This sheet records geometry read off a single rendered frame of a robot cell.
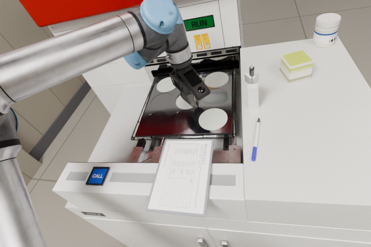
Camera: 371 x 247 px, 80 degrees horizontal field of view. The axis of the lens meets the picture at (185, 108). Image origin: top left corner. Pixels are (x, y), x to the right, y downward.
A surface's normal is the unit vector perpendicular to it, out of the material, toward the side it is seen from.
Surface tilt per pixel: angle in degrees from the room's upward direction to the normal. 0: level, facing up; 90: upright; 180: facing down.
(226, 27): 90
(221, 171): 0
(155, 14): 49
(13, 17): 90
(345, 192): 0
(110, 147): 0
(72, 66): 94
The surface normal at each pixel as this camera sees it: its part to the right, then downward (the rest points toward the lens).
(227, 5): -0.15, 0.72
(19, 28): 0.95, -0.03
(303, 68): 0.10, 0.68
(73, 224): -0.25, -0.69
